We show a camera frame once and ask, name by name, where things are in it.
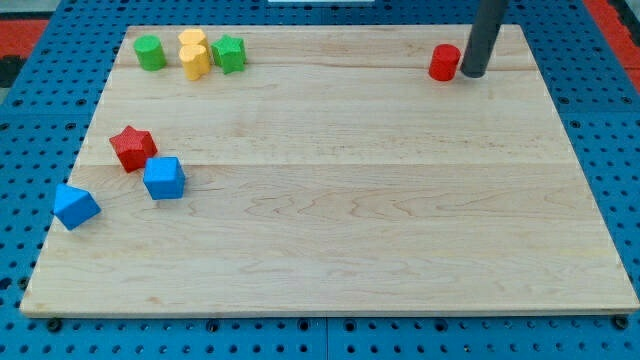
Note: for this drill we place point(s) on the red star block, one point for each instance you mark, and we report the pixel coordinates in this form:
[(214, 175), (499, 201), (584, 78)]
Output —
[(133, 147)]

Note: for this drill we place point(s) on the yellow heart block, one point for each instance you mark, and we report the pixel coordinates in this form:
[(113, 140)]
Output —
[(195, 61)]

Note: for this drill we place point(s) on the green cylinder block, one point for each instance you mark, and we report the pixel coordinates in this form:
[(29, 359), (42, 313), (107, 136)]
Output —
[(149, 52)]

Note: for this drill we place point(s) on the green star block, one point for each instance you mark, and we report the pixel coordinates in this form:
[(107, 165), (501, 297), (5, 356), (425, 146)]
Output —
[(229, 53)]

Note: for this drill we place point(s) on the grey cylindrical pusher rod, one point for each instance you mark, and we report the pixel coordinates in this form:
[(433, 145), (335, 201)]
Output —
[(483, 36)]

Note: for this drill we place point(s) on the wooden board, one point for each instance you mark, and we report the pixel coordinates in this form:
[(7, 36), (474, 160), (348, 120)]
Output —
[(334, 177)]

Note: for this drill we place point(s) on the blue cube block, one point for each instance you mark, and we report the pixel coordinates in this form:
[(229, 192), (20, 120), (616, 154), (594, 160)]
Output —
[(164, 178)]

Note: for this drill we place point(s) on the red cylinder block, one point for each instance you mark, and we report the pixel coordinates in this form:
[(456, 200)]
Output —
[(444, 62)]

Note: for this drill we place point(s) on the blue triangle block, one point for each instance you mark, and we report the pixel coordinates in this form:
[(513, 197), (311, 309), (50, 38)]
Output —
[(74, 206)]

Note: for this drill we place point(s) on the yellow hexagon block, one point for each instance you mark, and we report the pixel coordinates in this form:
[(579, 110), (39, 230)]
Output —
[(193, 36)]

